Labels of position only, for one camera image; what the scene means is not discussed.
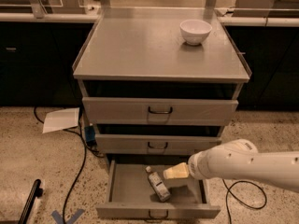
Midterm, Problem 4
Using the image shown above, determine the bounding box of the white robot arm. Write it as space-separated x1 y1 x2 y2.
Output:
163 139 299 192

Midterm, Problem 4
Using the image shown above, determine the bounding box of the black cable floor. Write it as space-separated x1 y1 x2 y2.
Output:
221 178 268 224
33 106 104 224

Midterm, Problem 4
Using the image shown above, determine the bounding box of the white ceramic bowl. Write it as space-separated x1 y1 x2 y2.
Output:
179 20 212 45

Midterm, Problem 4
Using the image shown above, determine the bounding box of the dark counter cabinet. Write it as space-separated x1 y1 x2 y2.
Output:
0 21 93 106
221 18 299 111

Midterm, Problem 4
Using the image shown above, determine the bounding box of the black cable right floor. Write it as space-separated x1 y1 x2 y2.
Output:
221 178 268 224

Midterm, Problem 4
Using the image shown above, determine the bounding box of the white paper sheet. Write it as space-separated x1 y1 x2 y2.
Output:
43 107 79 133

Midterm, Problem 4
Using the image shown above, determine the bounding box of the black bar bottom left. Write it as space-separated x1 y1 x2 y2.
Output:
18 179 43 224

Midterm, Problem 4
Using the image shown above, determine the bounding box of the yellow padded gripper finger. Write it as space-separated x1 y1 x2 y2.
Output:
164 162 189 179

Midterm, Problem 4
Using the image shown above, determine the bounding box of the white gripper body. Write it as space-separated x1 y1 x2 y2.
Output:
187 149 216 180

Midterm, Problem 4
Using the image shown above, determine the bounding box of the grey top drawer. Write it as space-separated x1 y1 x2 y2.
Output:
82 97 238 126

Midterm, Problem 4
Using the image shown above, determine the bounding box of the dark counter cabinet right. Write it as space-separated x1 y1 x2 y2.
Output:
221 18 299 111

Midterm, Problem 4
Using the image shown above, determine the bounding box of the clear plastic bottle white cap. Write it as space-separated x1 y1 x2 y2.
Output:
146 166 171 202

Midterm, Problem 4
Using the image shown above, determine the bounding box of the dark counter cabinet left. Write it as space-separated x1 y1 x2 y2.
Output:
0 21 93 106

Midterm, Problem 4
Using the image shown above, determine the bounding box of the grey bottom drawer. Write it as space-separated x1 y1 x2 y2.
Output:
96 155 221 220

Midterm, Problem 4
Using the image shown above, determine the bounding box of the black cable left floor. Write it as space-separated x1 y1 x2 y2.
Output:
33 106 104 224

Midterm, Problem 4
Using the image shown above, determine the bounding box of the blue power adapter box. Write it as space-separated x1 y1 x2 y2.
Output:
84 126 96 147

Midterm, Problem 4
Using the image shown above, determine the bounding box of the grey metal drawer cabinet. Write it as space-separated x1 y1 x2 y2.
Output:
72 7 252 170

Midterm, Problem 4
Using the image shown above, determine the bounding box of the grey drawer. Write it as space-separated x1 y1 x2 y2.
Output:
82 97 238 126
95 134 221 155
96 155 221 220

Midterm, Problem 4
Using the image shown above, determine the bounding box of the grey middle drawer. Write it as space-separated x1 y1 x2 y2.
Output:
95 134 221 155

